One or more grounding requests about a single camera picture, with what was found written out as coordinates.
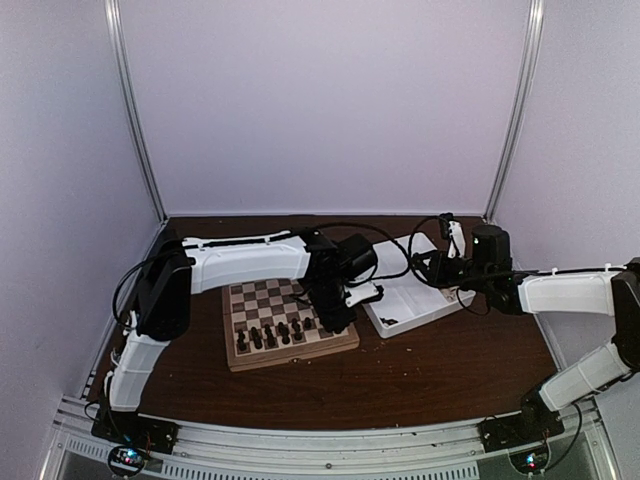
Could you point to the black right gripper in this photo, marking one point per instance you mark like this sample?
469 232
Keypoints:
435 273

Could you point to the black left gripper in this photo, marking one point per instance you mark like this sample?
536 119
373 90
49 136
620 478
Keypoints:
332 324

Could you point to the dark chess piece crossing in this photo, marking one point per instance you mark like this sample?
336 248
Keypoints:
388 321

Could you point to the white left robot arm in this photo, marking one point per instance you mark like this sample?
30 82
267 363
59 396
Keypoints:
164 283

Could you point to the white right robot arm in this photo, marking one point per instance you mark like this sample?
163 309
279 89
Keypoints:
590 315

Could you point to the wooden chess board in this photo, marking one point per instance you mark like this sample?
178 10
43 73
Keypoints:
264 325

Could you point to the white plastic divided tray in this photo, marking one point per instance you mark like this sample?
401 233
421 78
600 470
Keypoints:
405 299

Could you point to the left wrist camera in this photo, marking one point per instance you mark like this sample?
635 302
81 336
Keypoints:
366 292

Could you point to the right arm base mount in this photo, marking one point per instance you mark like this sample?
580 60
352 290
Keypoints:
534 422

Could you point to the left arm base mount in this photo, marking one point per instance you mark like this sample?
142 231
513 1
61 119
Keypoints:
131 429

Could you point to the right aluminium frame post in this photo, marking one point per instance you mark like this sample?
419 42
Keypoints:
527 70

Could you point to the aluminium frame post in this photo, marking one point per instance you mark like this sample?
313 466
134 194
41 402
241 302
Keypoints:
527 70
118 42

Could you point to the aluminium front rail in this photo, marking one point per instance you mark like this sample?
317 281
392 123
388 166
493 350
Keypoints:
442 451

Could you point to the left aluminium frame post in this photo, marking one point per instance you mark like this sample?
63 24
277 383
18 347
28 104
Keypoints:
118 42

